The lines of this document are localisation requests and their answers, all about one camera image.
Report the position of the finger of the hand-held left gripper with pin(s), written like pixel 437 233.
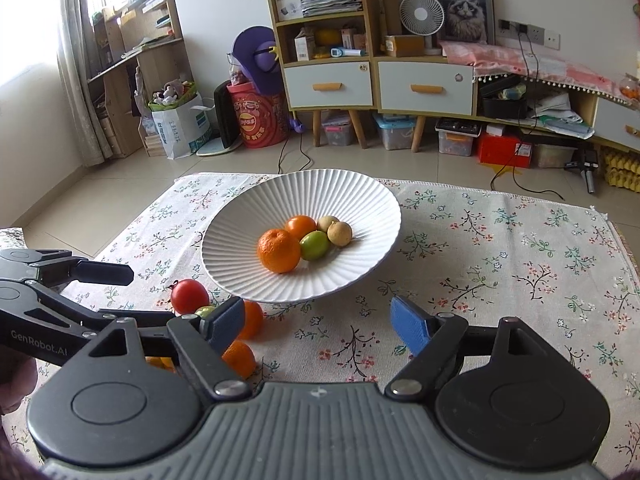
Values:
pixel 60 307
pixel 105 274

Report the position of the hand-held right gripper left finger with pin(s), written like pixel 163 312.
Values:
pixel 225 322

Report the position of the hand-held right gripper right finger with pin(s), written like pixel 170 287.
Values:
pixel 410 327

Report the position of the green tomato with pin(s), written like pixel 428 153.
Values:
pixel 204 311

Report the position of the red tomato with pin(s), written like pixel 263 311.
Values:
pixel 189 296

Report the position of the yellow cherry tomato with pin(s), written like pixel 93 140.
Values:
pixel 160 363

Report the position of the brown longan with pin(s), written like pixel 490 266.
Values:
pixel 326 222
pixel 340 234

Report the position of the green lime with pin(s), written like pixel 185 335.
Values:
pixel 315 246

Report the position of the white ribbed plate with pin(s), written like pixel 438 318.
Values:
pixel 350 200

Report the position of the person's left hand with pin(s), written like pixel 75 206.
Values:
pixel 15 382

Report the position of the grey knitted cushion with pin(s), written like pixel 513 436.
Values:
pixel 10 239

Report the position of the floral tablecloth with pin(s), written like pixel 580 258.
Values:
pixel 500 270

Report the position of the stack of books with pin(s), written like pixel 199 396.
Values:
pixel 152 144

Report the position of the white paper bag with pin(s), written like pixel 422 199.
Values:
pixel 180 130

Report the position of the white round floor base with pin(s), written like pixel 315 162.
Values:
pixel 212 147

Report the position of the small plush toys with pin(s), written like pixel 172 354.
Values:
pixel 170 92

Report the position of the clear box black lid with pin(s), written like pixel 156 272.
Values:
pixel 457 140

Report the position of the clear box blue lid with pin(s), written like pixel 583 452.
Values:
pixel 395 132

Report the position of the black flat board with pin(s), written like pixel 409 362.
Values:
pixel 226 117

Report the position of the red box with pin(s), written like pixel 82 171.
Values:
pixel 502 152

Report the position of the clear box pink lid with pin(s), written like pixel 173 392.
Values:
pixel 340 132

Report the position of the red printed bucket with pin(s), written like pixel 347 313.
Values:
pixel 257 117

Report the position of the purple floor toy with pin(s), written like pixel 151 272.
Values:
pixel 296 124

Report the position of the grey curtain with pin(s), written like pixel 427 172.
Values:
pixel 80 60

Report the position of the wooden bookshelf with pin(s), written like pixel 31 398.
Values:
pixel 150 60

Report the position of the translucent storage box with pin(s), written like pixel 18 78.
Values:
pixel 552 156

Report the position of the black floor tool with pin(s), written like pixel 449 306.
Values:
pixel 585 165

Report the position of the low wooden drawer cabinet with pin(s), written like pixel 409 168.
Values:
pixel 400 85

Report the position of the tall wooden shelf cabinet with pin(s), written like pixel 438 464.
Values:
pixel 300 85

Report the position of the pile of papers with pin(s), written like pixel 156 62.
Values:
pixel 562 117

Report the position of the purple plush toy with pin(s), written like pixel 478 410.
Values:
pixel 257 60

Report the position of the stack of yellow egg cartons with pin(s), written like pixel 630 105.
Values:
pixel 622 170

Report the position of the blue white thermometer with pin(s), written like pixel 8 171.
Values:
pixel 347 53

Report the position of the small cardboard box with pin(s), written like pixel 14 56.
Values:
pixel 404 46

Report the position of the pink fringed cloth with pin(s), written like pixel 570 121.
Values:
pixel 500 57

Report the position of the white upright carton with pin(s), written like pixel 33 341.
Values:
pixel 304 46

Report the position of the orange white small box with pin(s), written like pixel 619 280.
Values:
pixel 354 40

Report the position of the yellow round container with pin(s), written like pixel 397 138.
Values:
pixel 327 39

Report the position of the white desk fan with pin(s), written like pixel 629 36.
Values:
pixel 421 17

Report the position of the framed cat picture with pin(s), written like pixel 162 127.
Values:
pixel 462 7

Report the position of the glass jar orange contents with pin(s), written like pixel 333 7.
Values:
pixel 630 89

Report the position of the white flat box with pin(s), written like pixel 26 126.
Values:
pixel 287 4

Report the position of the wall power sockets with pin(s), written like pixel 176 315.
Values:
pixel 552 39

